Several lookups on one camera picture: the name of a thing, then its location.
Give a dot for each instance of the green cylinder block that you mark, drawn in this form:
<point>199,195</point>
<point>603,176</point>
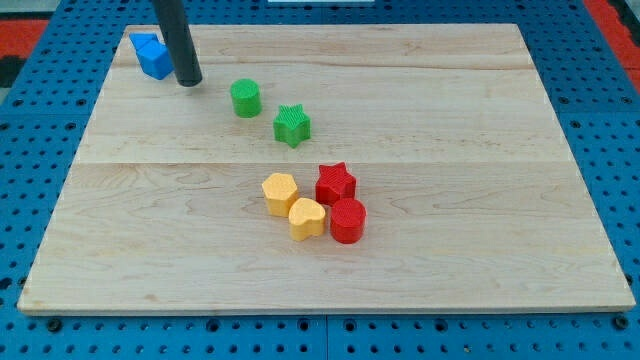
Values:
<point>246,101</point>

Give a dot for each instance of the yellow hexagon block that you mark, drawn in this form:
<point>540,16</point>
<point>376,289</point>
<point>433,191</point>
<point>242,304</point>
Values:
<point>280,192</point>

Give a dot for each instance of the red star block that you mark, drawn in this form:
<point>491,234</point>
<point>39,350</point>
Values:
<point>334,183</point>

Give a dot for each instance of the yellow heart block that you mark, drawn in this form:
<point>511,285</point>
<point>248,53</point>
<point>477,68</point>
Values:
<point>306,218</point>

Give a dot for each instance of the green star block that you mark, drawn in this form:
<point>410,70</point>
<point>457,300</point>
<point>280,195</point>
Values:
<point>292,125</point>

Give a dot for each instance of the red cylinder block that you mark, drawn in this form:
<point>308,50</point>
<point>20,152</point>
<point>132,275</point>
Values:
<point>347,220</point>

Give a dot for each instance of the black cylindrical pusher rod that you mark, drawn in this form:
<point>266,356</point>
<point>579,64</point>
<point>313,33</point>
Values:
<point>175,30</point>

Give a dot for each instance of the light wooden board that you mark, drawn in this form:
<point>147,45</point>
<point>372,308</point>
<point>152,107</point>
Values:
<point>474,201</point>

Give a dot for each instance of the blue block behind cube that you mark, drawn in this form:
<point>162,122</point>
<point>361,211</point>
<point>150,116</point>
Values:
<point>139,40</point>

